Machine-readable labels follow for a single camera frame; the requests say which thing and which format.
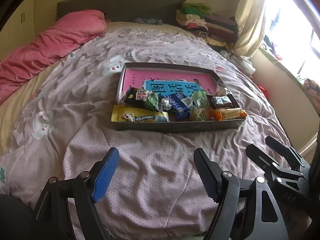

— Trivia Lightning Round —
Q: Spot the orange egg roll pack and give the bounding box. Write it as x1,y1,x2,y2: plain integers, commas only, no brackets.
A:
209,108,247,121

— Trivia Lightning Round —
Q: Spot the green bag yellow cake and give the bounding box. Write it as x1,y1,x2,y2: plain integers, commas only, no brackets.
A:
190,90,210,121

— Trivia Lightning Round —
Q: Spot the yellow Alpenliebe candy bag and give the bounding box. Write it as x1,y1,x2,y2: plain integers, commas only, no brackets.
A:
111,105,170,123

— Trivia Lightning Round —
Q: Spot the brown Snickers bar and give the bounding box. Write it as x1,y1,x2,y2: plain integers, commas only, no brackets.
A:
207,95,233,109

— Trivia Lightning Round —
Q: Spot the blue biscuit packet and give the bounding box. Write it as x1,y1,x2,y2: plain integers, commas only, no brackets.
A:
167,92,193,121

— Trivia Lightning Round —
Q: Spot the black green candy packet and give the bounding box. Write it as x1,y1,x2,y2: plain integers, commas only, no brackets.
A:
120,87,163,113

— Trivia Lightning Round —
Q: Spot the clear red pastry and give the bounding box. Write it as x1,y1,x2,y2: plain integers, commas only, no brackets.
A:
214,81,229,96

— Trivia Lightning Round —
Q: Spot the red plastic bag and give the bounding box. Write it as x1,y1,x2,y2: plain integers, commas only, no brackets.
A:
258,86,270,100

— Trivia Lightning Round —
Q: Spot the pink and blue book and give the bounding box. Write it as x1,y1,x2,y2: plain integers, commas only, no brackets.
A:
121,68,217,96

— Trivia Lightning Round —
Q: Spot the dark shallow cardboard tray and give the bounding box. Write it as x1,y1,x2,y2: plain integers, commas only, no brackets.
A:
111,63,247,133

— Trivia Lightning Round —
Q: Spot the pile of folded clothes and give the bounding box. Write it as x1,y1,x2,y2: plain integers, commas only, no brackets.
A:
176,2,238,52

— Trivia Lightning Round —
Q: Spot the pink quilt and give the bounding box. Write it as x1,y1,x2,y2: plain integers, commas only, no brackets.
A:
1,10,106,103

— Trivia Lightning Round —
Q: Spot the cream curtain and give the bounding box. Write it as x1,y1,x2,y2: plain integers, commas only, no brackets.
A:
233,0,266,59

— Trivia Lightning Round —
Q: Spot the dark patterned pillow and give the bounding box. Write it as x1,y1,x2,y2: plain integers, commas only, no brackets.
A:
133,18,163,25

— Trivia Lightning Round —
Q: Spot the cream wardrobe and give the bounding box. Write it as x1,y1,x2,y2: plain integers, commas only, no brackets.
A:
1,0,35,60

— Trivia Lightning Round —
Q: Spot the dark green headboard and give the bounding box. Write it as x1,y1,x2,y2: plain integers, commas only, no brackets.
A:
56,0,186,25

